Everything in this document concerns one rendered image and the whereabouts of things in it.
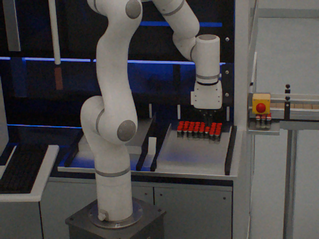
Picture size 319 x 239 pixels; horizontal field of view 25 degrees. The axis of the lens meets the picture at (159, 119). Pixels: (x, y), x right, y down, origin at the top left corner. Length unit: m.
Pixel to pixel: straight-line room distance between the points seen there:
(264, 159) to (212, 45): 2.32
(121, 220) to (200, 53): 0.63
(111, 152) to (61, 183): 1.00
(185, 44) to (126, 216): 0.63
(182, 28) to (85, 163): 0.75
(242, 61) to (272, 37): 4.11
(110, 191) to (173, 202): 0.89
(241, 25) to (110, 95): 0.82
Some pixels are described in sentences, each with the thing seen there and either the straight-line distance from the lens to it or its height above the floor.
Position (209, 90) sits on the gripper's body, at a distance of 2.55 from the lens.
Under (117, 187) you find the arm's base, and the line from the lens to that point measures 2.41.
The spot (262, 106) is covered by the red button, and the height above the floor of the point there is 1.01.
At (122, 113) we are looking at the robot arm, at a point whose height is 1.28.
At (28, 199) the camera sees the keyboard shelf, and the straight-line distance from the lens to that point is 2.81.
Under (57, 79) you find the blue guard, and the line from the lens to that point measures 3.13.
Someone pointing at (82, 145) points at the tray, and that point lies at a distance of 2.92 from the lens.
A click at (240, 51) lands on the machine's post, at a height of 1.23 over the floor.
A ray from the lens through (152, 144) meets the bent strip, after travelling 2.87.
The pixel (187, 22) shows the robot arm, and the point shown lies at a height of 1.51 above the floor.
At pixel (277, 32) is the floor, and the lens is 7.18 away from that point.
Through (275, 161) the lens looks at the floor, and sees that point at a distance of 4.69.
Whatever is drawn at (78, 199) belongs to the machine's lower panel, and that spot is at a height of 0.49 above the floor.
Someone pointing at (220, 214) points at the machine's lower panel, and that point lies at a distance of 3.28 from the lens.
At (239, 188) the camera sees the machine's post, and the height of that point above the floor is 0.60.
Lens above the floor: 2.20
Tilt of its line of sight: 25 degrees down
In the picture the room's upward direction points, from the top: 2 degrees counter-clockwise
